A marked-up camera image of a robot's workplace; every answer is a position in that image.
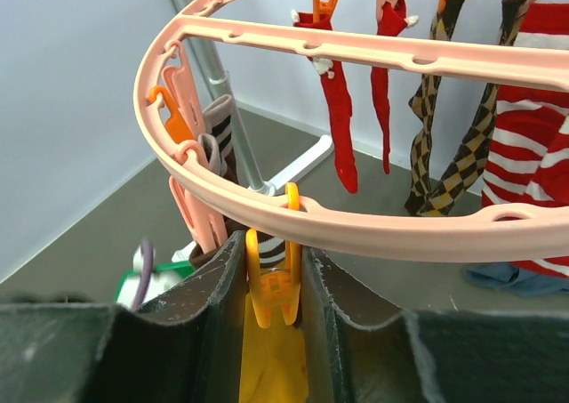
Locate green plastic bin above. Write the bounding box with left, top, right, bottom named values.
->
left=114, top=261, right=196, bottom=309

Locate red white striped sock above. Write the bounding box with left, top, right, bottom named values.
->
left=480, top=2, right=569, bottom=208
left=513, top=117, right=568, bottom=278

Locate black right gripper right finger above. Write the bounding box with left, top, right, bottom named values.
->
left=301, top=247, right=568, bottom=402

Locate pink clothes peg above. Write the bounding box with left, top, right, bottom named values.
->
left=169, top=140, right=228, bottom=253

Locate yellow clothes peg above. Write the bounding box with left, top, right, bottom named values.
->
left=244, top=181, right=303, bottom=331

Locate pink round clip hanger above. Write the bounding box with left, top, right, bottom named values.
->
left=133, top=0, right=568, bottom=263

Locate blue-grey crumpled cloth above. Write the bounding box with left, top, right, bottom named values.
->
left=464, top=262, right=568, bottom=298

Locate brown mustard white-striped sock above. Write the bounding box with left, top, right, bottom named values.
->
left=188, top=231, right=310, bottom=403

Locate orange clothes peg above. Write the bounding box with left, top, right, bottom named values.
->
left=149, top=85, right=195, bottom=143

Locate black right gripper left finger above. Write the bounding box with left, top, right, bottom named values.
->
left=1, top=232, right=246, bottom=402

